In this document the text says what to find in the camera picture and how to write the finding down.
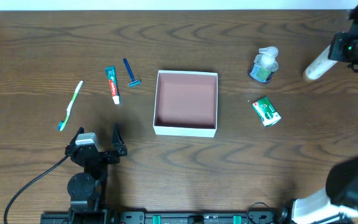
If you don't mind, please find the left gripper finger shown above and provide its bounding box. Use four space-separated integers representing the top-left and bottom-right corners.
111 123 127 156
69 127 84 146

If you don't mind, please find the white Pantene tube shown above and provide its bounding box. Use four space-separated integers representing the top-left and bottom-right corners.
303 45 337 81

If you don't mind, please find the clear pump soap bottle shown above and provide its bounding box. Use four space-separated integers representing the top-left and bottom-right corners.
248 46 278 84

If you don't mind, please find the green soap bar pack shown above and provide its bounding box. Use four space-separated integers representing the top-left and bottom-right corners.
252 96 282 127

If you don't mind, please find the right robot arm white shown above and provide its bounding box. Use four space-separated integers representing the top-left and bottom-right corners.
276 5 358 224

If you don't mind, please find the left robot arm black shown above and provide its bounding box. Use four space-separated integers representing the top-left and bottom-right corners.
65 123 127 224

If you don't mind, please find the green white toothbrush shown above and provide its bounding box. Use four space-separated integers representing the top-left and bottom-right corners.
57 80 83 131

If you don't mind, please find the blue disposable razor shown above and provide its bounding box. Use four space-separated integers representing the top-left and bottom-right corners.
123 58 141 87

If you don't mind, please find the Colgate toothpaste tube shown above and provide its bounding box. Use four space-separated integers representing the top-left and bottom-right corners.
105 66 120 105

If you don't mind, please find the white box pink interior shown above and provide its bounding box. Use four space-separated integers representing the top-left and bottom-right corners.
153 70 218 138

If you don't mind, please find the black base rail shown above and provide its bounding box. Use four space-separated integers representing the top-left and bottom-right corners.
40 202 290 224

